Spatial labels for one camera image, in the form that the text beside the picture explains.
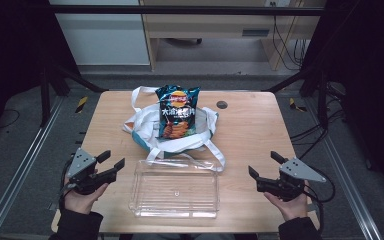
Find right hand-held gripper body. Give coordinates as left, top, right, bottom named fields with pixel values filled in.
left=255, top=156, right=327, bottom=202

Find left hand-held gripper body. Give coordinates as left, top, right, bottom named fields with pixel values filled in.
left=65, top=147, right=118, bottom=196

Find clear plastic tray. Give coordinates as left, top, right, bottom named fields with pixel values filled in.
left=128, top=158, right=221, bottom=219

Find white and teal tote bag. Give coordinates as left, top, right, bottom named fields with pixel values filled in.
left=122, top=85, right=227, bottom=173

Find dark blue chip bag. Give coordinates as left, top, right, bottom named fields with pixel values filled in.
left=154, top=84, right=201, bottom=140

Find person's right hand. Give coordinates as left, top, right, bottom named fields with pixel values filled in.
left=263, top=179, right=313, bottom=222

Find person's left hand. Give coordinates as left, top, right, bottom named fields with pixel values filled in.
left=63, top=168, right=110, bottom=215

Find yellow black tape marker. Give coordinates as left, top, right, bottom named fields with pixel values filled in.
left=288, top=97, right=308, bottom=113
left=74, top=96, right=89, bottom=114

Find black metal stand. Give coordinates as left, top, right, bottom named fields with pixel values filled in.
left=263, top=64, right=330, bottom=130
left=39, top=63, right=109, bottom=128

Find white cabinet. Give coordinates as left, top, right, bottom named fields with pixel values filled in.
left=48, top=0, right=151, bottom=66

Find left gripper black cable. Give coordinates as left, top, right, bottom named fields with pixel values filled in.
left=58, top=156, right=78, bottom=210

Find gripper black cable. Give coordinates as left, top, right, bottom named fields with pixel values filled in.
left=301, top=166, right=336, bottom=234
left=58, top=156, right=78, bottom=210

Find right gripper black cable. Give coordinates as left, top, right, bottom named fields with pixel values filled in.
left=301, top=166, right=336, bottom=234

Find black floor cables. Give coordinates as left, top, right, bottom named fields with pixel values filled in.
left=289, top=108, right=346, bottom=159

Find aluminium floor rail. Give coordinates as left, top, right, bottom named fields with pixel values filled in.
left=0, top=96, right=64, bottom=240
left=304, top=98, right=384, bottom=240

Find black metal frame bar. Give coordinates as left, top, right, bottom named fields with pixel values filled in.
left=48, top=4, right=326, bottom=17

